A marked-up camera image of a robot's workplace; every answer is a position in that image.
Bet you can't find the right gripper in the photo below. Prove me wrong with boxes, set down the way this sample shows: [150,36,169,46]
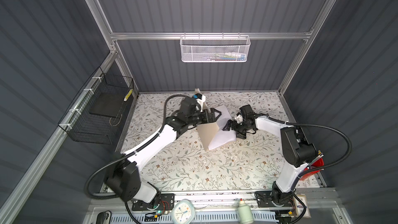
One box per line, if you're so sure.
[223,119,251,139]

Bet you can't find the beige paper folder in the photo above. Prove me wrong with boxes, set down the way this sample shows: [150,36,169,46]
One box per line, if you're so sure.
[196,122,219,152]

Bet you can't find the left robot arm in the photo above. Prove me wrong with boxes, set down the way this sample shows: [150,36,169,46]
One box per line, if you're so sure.
[84,93,222,208]

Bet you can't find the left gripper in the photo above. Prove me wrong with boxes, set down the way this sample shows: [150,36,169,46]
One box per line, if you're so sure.
[187,108,221,128]

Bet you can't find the black wire basket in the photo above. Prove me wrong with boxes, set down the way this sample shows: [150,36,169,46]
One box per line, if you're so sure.
[59,68,135,145]

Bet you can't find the white alarm clock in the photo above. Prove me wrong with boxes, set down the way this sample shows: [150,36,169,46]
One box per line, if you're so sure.
[171,199,196,224]

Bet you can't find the floral table mat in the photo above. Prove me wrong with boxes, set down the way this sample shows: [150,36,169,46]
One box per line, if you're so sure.
[121,93,285,191]

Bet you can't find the red pen cup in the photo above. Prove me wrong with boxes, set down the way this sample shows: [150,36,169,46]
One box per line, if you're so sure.
[300,158,324,180]

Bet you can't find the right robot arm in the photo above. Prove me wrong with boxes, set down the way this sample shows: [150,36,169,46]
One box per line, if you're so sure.
[222,105,352,206]

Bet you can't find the white glue bottle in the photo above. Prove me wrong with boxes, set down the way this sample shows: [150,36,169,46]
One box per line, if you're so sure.
[236,199,254,224]

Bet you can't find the white wire basket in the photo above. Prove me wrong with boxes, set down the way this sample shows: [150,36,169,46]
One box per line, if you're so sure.
[179,35,251,63]

